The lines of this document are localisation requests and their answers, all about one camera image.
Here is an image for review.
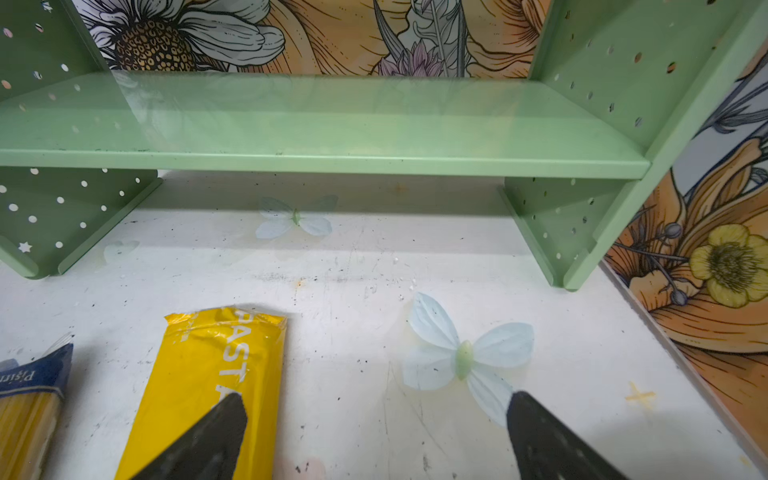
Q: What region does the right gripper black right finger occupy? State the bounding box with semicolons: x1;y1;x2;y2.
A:
506;391;626;480

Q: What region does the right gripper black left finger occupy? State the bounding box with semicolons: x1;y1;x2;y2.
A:
133;393;248;480

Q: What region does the yellow pasta bag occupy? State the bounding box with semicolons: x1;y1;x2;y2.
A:
116;306;288;479

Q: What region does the green wooden shelf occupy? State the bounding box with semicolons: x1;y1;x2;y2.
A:
1;1;767;291

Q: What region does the blue and clear spaghetti bag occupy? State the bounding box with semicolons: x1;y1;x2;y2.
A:
1;343;74;480

